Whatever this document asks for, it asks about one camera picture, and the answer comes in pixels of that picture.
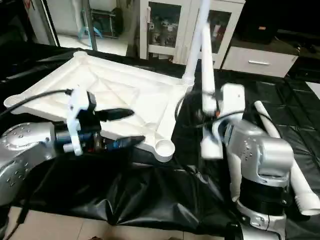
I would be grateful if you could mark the white plastic table top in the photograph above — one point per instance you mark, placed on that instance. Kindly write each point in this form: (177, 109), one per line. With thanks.
(112, 82)

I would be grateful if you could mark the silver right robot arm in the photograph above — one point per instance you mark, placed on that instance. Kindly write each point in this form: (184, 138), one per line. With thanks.
(265, 155)

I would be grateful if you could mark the black mat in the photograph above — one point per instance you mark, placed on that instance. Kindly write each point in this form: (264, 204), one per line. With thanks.
(125, 190)

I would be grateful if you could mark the white drawer unit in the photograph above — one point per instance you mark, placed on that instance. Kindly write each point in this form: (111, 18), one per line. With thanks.
(260, 62)

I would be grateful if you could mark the white glass-door cabinet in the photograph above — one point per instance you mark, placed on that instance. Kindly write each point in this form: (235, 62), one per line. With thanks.
(185, 37)

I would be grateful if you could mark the light blue plastic stand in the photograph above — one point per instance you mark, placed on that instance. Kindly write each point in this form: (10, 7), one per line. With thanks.
(83, 31)

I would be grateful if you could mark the black box with orange label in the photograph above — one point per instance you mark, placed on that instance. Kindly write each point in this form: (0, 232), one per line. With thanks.
(257, 25)

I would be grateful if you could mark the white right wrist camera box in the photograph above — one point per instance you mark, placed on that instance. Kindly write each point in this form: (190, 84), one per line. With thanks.
(233, 100)

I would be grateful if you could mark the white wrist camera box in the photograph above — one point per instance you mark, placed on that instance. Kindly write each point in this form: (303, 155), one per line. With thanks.
(75, 110)
(233, 100)

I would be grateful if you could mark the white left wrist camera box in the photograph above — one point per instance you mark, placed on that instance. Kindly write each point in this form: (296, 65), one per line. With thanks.
(75, 110)

